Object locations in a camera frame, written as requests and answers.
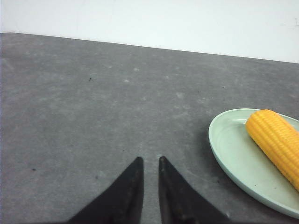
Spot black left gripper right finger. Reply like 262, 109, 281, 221
158, 156, 230, 224

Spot yellow corn cob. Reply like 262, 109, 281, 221
245, 109, 299, 190

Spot light green plate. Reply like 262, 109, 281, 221
208, 108, 299, 219

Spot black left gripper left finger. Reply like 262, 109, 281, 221
67, 157, 144, 224

